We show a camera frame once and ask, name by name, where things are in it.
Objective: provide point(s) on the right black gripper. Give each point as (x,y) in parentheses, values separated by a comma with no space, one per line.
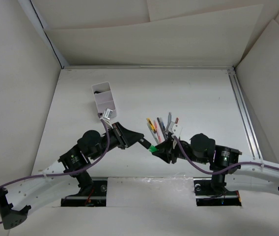
(170,146)

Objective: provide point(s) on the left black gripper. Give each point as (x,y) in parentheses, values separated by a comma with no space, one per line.
(125,137)

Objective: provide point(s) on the black green highlighter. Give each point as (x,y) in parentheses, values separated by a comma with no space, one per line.
(145,143)

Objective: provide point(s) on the clear green pen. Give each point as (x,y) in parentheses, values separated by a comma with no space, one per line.
(154,136)

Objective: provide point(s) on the light blue mechanical pencil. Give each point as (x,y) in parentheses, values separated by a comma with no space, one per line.
(169,119)

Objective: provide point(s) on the green highlighter cap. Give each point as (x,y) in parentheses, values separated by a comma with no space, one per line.
(152,149)

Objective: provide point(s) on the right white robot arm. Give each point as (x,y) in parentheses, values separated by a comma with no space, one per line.
(230,170)

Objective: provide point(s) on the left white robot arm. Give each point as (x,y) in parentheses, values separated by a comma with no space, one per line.
(66,176)

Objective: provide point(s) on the yellow utility knife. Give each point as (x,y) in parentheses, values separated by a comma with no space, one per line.
(151,126)

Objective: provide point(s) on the clear pink pen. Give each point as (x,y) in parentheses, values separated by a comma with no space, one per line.
(159,134)

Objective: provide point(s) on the black blue pen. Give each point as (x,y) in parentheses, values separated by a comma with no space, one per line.
(162,127)

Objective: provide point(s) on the white three-compartment organizer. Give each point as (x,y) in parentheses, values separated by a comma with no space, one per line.
(104,100)

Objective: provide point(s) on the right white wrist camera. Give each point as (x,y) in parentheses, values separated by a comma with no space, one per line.
(174,129)

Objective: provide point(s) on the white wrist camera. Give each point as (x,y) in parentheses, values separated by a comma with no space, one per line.
(174,129)
(107,114)

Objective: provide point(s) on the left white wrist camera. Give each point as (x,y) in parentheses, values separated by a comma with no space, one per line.
(107,114)

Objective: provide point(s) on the aluminium rail right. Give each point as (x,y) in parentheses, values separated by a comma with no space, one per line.
(244,114)

